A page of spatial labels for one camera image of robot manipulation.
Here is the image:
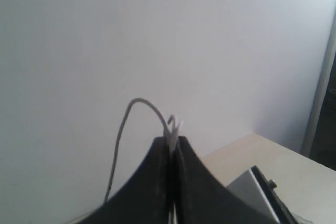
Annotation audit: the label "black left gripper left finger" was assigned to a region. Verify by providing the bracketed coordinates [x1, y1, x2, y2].
[80, 136, 170, 224]

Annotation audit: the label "white wired earphones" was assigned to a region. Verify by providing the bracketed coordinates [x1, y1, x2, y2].
[104, 98, 185, 224]

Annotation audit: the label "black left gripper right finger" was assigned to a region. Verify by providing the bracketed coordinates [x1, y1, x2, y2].
[174, 136, 276, 224]

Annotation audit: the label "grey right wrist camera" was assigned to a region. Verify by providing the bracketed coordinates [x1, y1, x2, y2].
[227, 166, 312, 223]

